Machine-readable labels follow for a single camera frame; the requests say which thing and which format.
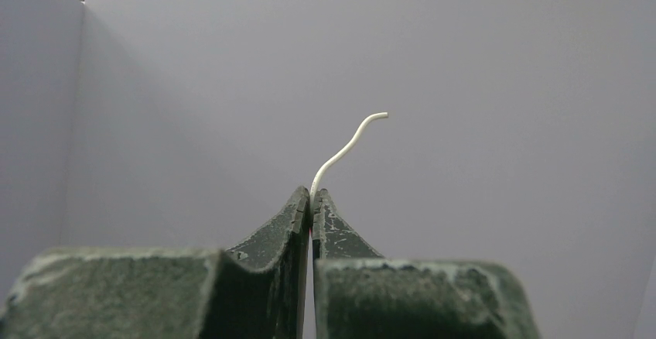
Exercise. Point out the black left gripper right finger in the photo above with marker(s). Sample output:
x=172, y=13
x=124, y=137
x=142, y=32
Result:
x=359, y=293

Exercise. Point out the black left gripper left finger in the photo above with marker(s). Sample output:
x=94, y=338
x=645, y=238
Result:
x=254, y=289

